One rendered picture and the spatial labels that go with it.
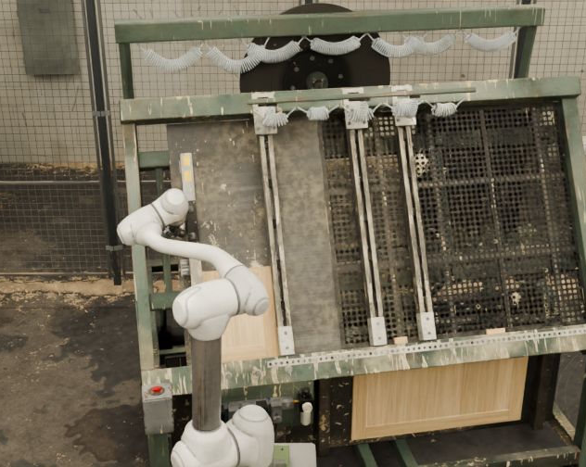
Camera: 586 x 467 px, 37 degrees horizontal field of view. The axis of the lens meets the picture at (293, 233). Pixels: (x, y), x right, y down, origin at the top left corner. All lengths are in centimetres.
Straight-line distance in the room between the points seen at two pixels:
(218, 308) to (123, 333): 312
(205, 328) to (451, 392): 193
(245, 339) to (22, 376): 208
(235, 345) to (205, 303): 110
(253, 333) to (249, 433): 81
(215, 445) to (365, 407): 141
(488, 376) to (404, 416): 46
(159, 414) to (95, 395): 172
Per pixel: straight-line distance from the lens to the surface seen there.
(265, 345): 391
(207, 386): 300
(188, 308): 281
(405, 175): 408
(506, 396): 463
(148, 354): 385
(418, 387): 441
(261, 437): 323
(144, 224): 324
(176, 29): 434
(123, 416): 515
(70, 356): 576
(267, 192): 393
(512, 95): 433
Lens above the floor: 300
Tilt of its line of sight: 25 degrees down
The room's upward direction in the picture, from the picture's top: straight up
